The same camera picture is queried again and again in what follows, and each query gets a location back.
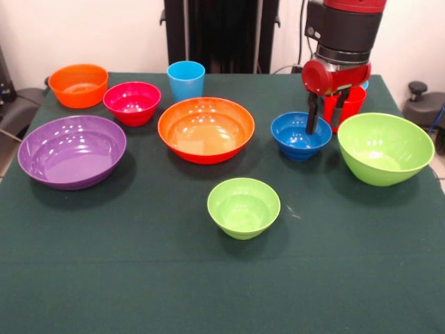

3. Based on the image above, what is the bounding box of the light blue cup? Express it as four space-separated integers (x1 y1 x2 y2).
166 61 206 104

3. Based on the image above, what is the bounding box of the magenta bowl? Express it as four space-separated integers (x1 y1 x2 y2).
102 81 162 127

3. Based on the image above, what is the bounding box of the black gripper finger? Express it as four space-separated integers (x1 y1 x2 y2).
305 93 319 136
330 90 348 128

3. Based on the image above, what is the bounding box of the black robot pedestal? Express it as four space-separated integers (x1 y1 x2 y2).
160 0 281 76

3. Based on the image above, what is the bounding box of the dark blue bowl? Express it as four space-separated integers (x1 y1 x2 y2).
270 111 333 162

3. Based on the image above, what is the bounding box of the deep orange bowl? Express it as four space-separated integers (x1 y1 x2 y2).
47 63 109 109

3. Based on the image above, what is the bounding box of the large green bowl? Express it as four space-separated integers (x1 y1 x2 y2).
337 112 436 188

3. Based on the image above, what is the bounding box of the black wall cable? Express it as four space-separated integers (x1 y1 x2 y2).
274 0 314 74

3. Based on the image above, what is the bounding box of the grey machine base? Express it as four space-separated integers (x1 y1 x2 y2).
403 81 445 129
0 86 46 140

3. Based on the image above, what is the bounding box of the red cup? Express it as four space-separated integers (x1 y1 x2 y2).
323 86 368 134

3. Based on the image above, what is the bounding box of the purple bowl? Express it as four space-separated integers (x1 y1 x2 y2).
17 115 127 191

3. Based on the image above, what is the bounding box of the blue cable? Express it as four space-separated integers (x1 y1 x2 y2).
428 102 445 136

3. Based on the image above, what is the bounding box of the small green bowl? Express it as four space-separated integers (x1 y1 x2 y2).
207 177 282 241

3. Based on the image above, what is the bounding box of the wide orange bowl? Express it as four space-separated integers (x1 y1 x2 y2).
157 96 256 165

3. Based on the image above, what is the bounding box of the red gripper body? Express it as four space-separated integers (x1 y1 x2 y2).
300 59 372 97

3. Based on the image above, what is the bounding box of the dark green tablecloth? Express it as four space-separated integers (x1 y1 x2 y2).
0 71 445 334

